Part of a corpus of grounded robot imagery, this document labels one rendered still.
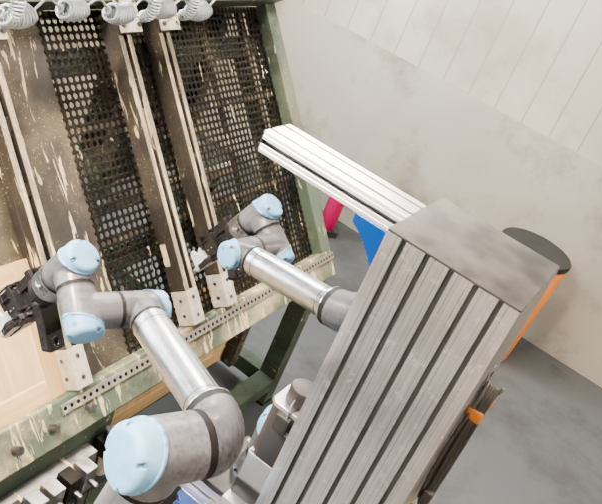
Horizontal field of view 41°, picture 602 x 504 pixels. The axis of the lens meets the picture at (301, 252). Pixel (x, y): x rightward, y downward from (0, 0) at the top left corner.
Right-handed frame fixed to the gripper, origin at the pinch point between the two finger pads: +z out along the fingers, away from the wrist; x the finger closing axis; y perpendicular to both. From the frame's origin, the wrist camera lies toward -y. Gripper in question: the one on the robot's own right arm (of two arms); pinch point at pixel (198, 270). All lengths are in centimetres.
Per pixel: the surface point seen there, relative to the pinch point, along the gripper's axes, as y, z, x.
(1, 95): 68, 5, 23
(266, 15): 84, 0, -124
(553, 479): -181, 56, -213
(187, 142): 45, 14, -48
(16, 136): 57, 8, 23
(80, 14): 78, -16, 1
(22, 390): -2, 40, 42
